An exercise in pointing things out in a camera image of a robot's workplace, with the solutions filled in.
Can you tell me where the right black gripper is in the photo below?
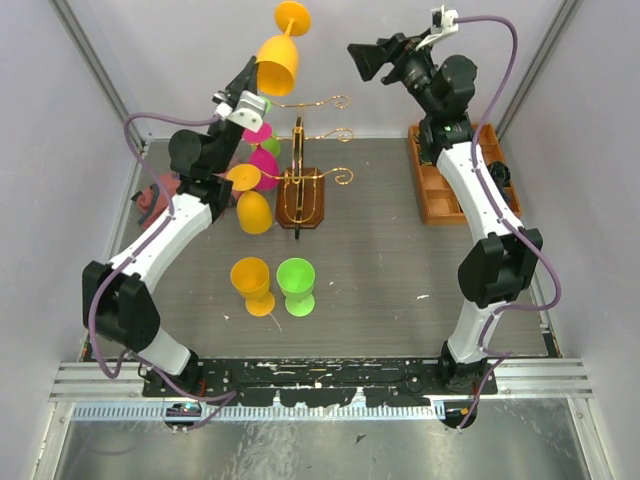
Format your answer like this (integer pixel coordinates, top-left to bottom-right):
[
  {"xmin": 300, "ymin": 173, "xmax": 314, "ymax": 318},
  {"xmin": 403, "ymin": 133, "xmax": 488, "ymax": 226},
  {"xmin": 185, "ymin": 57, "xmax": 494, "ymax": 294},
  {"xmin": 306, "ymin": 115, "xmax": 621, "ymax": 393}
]
[{"xmin": 345, "ymin": 29, "xmax": 439, "ymax": 117}]

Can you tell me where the orange wine glass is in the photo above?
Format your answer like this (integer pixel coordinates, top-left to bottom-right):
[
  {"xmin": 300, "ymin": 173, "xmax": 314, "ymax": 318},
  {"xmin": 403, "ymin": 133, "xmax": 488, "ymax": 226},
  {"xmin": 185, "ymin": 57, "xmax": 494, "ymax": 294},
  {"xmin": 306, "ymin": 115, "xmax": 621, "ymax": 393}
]
[
  {"xmin": 230, "ymin": 257, "xmax": 275, "ymax": 317},
  {"xmin": 256, "ymin": 1, "xmax": 312, "ymax": 96}
]

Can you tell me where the green wine glass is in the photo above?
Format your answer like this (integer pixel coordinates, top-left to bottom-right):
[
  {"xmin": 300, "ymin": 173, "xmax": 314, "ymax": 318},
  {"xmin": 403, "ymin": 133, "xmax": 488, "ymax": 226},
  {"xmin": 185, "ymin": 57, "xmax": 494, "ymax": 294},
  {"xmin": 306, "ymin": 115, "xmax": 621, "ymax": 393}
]
[
  {"xmin": 259, "ymin": 96, "xmax": 281, "ymax": 158},
  {"xmin": 276, "ymin": 258, "xmax": 316, "ymax": 317}
]

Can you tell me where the pink plastic wine glass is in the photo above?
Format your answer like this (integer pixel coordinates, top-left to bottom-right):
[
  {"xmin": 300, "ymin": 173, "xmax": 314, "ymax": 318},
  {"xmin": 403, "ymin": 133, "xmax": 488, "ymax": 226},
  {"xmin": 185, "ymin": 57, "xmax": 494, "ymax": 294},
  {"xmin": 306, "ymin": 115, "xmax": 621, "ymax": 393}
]
[{"xmin": 243, "ymin": 122, "xmax": 280, "ymax": 191}]

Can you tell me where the yellow plastic wine glass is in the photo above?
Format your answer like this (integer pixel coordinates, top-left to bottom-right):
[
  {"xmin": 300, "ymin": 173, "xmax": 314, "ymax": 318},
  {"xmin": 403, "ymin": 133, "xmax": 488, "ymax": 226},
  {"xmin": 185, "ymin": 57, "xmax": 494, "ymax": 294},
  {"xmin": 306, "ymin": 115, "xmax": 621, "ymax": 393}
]
[{"xmin": 226, "ymin": 164, "xmax": 273, "ymax": 235}]

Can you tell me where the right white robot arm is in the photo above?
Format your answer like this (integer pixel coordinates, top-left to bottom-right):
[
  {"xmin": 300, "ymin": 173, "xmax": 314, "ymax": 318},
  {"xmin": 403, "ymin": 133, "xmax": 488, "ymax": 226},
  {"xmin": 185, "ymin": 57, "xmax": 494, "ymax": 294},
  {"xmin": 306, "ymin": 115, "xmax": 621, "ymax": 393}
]
[{"xmin": 347, "ymin": 33, "xmax": 542, "ymax": 394}]

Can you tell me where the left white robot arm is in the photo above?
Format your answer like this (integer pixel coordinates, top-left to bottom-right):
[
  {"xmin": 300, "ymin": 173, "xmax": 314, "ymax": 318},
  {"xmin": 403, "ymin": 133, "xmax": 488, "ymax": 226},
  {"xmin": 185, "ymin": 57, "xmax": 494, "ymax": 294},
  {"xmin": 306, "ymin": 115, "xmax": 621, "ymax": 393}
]
[{"xmin": 82, "ymin": 58, "xmax": 267, "ymax": 397}]

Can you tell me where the orange wine glass front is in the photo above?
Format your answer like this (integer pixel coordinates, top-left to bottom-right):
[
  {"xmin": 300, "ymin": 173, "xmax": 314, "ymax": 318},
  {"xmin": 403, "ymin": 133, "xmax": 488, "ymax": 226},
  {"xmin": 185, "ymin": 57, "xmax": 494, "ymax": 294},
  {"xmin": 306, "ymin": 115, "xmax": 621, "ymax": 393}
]
[{"xmin": 230, "ymin": 257, "xmax": 275, "ymax": 317}]

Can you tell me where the red printed cloth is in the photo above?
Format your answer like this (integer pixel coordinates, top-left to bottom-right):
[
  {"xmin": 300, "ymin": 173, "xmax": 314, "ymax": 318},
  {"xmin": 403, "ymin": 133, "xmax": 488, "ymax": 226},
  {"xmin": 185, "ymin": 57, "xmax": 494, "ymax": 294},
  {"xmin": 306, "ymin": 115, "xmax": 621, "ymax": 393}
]
[{"xmin": 131, "ymin": 173, "xmax": 181, "ymax": 230}]

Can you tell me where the black crumpled item right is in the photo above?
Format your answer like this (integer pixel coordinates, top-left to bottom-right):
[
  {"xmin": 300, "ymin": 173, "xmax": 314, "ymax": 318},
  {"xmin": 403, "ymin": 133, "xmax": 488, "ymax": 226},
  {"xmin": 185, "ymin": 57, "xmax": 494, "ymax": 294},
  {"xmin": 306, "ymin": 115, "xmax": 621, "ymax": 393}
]
[{"xmin": 488, "ymin": 161, "xmax": 511, "ymax": 187}]

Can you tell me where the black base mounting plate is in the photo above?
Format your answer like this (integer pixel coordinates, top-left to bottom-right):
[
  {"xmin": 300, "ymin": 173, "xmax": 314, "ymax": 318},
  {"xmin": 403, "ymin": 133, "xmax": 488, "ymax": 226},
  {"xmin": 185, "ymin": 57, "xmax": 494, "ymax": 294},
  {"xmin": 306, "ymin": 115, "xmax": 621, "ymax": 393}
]
[{"xmin": 137, "ymin": 357, "xmax": 499, "ymax": 407}]

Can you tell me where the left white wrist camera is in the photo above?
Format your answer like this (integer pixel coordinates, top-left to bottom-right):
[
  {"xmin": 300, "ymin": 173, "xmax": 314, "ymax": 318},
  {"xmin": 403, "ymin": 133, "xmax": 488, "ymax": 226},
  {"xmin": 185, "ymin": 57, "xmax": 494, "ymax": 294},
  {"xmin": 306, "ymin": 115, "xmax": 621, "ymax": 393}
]
[{"xmin": 212, "ymin": 90, "xmax": 268, "ymax": 133}]

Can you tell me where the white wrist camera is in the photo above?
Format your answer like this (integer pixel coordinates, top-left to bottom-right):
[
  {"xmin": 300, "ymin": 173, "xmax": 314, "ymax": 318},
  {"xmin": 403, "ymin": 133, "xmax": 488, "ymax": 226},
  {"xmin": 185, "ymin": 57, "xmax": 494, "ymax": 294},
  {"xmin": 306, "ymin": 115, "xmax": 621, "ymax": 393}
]
[
  {"xmin": 212, "ymin": 90, "xmax": 268, "ymax": 133},
  {"xmin": 416, "ymin": 5, "xmax": 459, "ymax": 50}
]

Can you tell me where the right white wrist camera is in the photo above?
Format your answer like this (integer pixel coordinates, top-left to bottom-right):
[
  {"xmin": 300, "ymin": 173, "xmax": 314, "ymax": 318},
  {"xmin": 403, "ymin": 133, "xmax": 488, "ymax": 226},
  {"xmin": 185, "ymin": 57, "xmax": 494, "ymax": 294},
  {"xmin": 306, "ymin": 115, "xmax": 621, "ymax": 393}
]
[{"xmin": 416, "ymin": 5, "xmax": 459, "ymax": 50}]

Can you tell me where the gold wire wine glass rack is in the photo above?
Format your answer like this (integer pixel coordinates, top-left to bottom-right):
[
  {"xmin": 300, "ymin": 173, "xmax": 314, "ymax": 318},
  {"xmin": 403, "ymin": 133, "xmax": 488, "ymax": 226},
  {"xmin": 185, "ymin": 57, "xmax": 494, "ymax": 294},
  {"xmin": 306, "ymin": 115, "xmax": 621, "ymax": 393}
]
[{"xmin": 267, "ymin": 95, "xmax": 355, "ymax": 241}]

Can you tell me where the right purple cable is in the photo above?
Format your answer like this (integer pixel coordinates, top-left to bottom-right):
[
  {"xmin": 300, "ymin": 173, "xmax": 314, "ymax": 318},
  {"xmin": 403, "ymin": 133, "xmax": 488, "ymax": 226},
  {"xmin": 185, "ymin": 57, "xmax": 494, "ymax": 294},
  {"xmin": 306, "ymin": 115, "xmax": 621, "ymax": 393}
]
[{"xmin": 452, "ymin": 14, "xmax": 561, "ymax": 434}]

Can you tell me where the slotted grey cable duct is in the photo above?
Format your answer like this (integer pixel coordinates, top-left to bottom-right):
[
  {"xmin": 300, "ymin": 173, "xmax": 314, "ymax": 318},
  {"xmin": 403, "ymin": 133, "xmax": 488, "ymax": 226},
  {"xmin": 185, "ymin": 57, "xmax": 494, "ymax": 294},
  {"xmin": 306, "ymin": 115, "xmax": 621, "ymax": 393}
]
[{"xmin": 70, "ymin": 401, "xmax": 445, "ymax": 421}]

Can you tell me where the aluminium frame rail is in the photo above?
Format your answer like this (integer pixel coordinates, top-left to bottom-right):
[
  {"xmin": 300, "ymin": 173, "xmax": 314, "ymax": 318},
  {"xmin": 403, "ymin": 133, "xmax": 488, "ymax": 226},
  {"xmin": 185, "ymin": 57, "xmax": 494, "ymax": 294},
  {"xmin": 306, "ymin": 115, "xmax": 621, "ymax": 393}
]
[{"xmin": 49, "ymin": 357, "xmax": 593, "ymax": 401}]

